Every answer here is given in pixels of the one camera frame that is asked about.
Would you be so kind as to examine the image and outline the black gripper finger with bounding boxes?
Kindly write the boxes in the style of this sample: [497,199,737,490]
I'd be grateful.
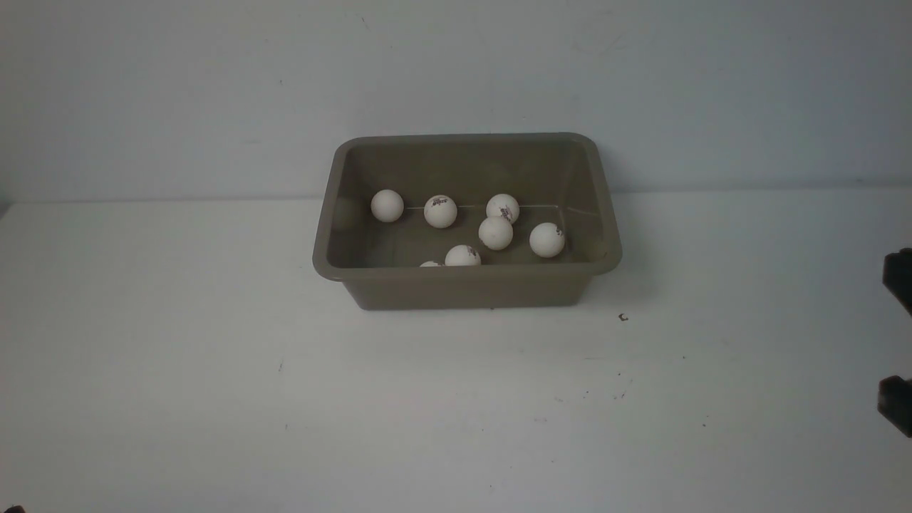
[882,248,912,315]

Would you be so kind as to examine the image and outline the white ball with logo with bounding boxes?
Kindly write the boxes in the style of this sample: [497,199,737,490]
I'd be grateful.
[423,195,458,229]

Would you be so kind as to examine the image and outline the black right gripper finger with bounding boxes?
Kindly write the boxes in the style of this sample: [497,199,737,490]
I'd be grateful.
[877,375,912,438]

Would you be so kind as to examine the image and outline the taupe plastic bin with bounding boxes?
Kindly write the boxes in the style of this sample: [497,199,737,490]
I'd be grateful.
[313,131,623,311]

